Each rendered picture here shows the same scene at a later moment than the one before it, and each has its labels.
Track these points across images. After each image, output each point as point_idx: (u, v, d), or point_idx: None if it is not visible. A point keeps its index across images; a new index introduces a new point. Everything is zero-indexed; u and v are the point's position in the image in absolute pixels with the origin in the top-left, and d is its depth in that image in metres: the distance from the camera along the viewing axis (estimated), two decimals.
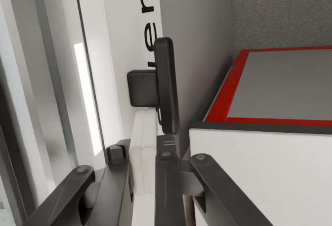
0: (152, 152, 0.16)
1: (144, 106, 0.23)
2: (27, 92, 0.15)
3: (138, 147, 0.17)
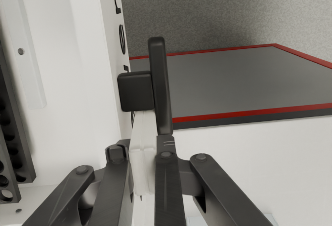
0: (152, 152, 0.16)
1: (138, 110, 0.22)
2: None
3: (138, 147, 0.17)
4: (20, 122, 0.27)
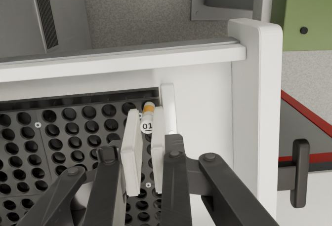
0: (160, 151, 0.16)
1: (282, 190, 0.29)
2: None
3: (130, 148, 0.17)
4: None
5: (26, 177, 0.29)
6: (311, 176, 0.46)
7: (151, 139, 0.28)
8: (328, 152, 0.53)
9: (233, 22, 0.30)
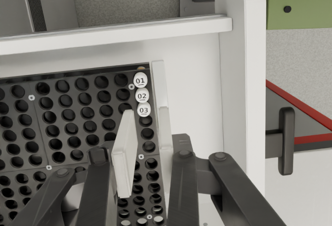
0: (170, 151, 0.16)
1: (270, 157, 0.30)
2: None
3: (121, 149, 0.17)
4: (160, 163, 0.35)
5: (20, 152, 0.29)
6: (299, 155, 0.47)
7: None
8: (314, 134, 0.55)
9: None
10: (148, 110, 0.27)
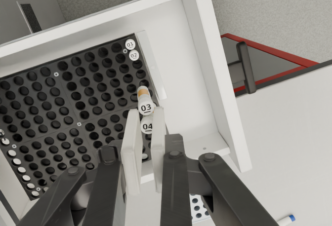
0: (160, 151, 0.16)
1: (237, 82, 0.40)
2: None
3: (130, 148, 0.17)
4: None
5: (57, 116, 0.40)
6: (272, 88, 0.58)
7: (137, 67, 0.40)
8: (286, 70, 0.65)
9: None
10: (151, 107, 0.23)
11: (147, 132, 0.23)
